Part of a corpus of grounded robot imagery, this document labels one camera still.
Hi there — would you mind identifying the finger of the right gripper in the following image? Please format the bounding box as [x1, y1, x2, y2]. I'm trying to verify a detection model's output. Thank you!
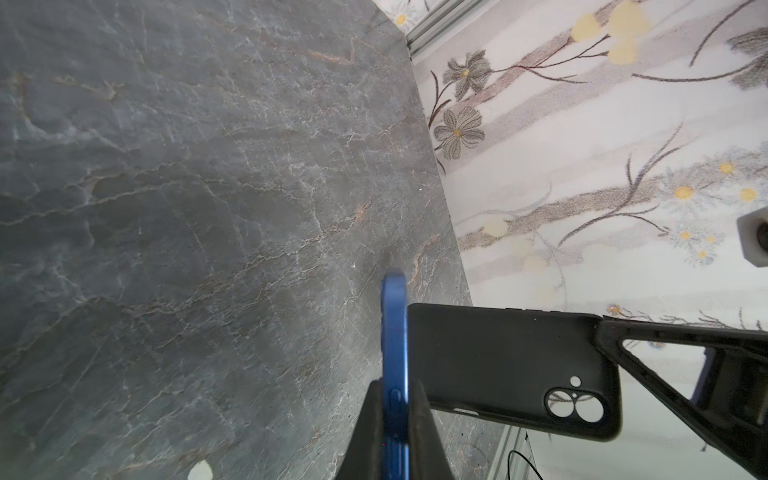
[595, 317, 767, 479]

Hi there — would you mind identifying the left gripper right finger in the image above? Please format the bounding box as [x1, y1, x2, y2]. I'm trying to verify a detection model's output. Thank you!
[408, 379, 454, 480]

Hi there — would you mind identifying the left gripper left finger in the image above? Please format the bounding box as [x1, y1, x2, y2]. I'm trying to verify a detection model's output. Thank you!
[335, 380, 384, 480]

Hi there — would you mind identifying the blue phone black screen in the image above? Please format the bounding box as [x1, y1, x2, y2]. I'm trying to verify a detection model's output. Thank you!
[381, 270, 410, 480]

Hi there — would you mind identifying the black phone case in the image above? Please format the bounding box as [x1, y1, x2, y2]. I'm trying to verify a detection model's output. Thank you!
[408, 303, 622, 441]

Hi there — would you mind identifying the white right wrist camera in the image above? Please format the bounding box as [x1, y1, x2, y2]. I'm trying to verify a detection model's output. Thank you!
[736, 207, 768, 268]

